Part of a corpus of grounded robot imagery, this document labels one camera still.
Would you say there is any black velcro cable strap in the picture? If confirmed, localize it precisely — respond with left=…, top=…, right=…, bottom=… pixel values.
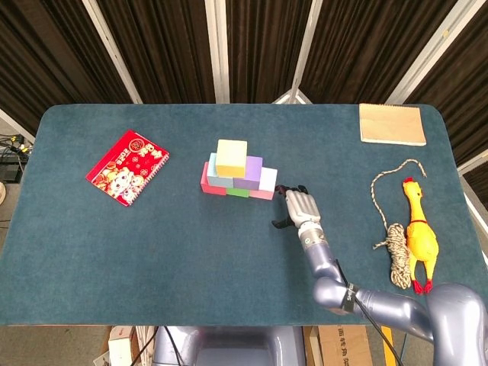
left=341, top=282, right=360, bottom=314

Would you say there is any brown cardboard box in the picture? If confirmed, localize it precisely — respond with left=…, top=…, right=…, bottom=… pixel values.
left=318, top=326, right=373, bottom=366

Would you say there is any white cardboard box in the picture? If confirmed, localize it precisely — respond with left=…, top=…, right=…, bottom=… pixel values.
left=108, top=326, right=139, bottom=366

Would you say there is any pink block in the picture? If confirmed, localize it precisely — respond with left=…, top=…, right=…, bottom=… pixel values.
left=199, top=161, right=227, bottom=196

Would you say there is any red spiral cartoon notebook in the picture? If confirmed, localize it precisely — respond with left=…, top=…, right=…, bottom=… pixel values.
left=85, top=129, right=170, bottom=207

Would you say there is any purple block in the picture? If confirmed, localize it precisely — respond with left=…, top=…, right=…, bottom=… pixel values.
left=233, top=156, right=264, bottom=191

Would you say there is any blue-gray robot torso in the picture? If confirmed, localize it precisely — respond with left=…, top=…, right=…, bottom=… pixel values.
left=154, top=326, right=306, bottom=366

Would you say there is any braided beige rope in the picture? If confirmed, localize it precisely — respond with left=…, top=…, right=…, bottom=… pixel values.
left=370, top=159, right=428, bottom=289

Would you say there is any dark brown pleated curtain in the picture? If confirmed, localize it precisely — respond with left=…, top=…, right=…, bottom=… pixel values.
left=0, top=0, right=488, bottom=191

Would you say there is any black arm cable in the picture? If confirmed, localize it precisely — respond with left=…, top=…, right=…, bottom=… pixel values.
left=334, top=258, right=405, bottom=366

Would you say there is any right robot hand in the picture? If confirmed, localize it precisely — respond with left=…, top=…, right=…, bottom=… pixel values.
left=271, top=184, right=321, bottom=230

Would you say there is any light blue block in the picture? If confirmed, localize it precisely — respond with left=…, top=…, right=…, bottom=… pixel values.
left=207, top=152, right=236, bottom=188

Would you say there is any yellow rubber chicken toy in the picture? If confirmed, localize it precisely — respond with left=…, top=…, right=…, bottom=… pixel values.
left=402, top=176, right=440, bottom=295

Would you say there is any yellow block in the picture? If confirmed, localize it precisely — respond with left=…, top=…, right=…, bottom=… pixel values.
left=215, top=139, right=249, bottom=178

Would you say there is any white partition frame post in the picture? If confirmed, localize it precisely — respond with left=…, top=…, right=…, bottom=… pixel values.
left=82, top=0, right=143, bottom=104
left=271, top=0, right=325, bottom=104
left=0, top=109, right=36, bottom=144
left=204, top=0, right=231, bottom=104
left=456, top=150, right=488, bottom=175
left=384, top=0, right=480, bottom=104

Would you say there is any teal felt table cover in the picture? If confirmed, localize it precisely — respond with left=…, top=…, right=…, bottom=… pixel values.
left=0, top=103, right=488, bottom=327

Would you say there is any brown kraft paper notepad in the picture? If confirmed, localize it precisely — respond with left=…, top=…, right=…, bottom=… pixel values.
left=358, top=103, right=428, bottom=147

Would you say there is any pink foam cube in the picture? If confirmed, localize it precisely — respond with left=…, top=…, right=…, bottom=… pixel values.
left=249, top=167, right=278, bottom=201

